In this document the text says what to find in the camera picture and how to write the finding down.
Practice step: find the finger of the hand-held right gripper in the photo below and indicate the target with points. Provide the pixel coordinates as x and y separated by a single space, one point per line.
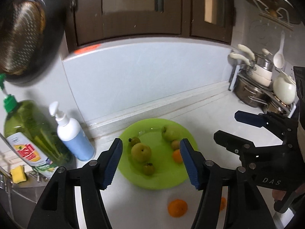
247 118
228 140

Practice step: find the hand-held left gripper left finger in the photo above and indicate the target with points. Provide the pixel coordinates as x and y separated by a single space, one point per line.
112 164

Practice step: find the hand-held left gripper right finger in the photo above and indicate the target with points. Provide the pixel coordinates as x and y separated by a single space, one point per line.
191 167

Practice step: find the small orange mandarin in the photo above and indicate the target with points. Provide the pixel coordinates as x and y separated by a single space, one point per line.
223 203
177 156

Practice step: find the brown longan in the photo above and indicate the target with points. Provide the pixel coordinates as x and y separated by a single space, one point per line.
175 144

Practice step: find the green plate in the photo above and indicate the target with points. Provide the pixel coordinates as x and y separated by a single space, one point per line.
164 174

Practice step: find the round yellow-green apple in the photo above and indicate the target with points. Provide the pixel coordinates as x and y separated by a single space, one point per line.
141 152

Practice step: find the green tomato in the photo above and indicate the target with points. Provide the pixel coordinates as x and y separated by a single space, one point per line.
149 169
135 140

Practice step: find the green pear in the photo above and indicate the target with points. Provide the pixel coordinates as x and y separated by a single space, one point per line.
169 132

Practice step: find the person's right hand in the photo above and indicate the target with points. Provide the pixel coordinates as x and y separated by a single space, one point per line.
279 196

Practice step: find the large steel pot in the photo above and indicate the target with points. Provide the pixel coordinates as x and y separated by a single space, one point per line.
250 93

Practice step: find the small steel pot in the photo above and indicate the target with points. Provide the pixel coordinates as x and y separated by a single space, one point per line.
277 106

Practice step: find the white blue pump bottle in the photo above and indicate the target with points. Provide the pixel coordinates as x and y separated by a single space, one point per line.
76 143

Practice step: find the white pot rack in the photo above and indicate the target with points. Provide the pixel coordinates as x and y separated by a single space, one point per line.
234 78

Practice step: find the large orange mandarin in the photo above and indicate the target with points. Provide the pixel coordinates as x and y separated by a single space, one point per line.
177 208

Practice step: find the white ceramic pitcher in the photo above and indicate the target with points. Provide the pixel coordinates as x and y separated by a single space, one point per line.
284 90

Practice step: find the steel pot with lid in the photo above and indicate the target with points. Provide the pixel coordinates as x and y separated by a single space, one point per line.
264 62

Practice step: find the white plastic spoon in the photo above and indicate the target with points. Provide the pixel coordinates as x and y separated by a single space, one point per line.
278 59

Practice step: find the green dish soap bottle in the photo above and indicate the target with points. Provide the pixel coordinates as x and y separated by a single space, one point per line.
31 133

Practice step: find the yellow sponge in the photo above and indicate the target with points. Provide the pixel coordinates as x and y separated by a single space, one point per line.
18 174

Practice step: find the black frying pan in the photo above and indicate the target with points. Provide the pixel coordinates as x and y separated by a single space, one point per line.
54 28

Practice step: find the dark wooden cabinet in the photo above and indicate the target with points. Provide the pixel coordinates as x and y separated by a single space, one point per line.
143 12

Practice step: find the perforated metal strainer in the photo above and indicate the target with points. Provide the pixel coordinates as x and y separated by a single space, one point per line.
21 38

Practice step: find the wall rack with wooden board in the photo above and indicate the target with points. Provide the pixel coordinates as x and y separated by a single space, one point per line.
269 2

